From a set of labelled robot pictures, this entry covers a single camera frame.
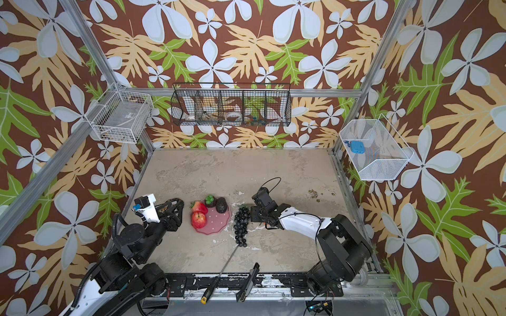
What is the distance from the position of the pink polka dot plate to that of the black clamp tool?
0.23 m

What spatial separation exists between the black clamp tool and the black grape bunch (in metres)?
0.10

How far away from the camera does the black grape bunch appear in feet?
2.81

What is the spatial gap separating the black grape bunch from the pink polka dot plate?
0.05 metres

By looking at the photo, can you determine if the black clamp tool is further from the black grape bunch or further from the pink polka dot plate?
the pink polka dot plate

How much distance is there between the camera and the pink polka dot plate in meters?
0.88

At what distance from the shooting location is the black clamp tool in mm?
719
